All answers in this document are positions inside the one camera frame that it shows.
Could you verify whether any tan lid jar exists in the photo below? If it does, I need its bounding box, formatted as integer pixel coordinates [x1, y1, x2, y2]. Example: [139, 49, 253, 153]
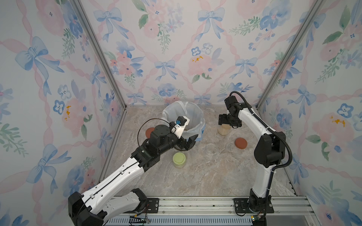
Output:
[217, 124, 232, 136]

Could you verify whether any red jar lid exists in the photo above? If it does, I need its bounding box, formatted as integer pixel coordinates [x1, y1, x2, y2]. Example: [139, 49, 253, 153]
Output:
[234, 137, 248, 149]

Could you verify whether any glass jar with rice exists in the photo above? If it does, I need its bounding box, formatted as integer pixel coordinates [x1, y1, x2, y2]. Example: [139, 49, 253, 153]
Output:
[204, 143, 219, 157]

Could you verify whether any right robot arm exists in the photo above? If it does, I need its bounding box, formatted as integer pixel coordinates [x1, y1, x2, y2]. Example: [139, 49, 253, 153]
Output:
[218, 95, 286, 213]

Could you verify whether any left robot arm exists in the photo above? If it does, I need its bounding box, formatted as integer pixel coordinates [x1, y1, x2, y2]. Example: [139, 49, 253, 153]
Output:
[68, 125, 198, 226]

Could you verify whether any black mesh trash bin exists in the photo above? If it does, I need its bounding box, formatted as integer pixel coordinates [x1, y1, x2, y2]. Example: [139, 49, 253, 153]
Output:
[174, 142, 196, 152]

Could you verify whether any green lid jar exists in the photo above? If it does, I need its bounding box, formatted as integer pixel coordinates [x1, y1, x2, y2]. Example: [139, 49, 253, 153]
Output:
[173, 152, 186, 168]

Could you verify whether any white trash bag liner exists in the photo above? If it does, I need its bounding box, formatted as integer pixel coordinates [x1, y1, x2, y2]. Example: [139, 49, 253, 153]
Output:
[162, 101, 206, 142]

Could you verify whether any left red lid jar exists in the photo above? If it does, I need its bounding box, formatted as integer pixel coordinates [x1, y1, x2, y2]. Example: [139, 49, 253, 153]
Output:
[145, 127, 155, 138]

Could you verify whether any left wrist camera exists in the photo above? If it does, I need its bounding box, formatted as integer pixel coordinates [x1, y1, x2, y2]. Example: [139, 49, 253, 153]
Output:
[170, 116, 190, 139]

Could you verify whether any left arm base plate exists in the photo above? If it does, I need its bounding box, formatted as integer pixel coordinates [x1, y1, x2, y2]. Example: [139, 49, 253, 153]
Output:
[134, 198, 159, 213]

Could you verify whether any aluminium front rail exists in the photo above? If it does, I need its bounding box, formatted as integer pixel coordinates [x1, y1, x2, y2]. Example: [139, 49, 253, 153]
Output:
[103, 196, 321, 226]

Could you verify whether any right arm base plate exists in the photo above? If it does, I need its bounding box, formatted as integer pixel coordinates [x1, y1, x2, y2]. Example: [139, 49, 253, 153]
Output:
[233, 198, 274, 214]

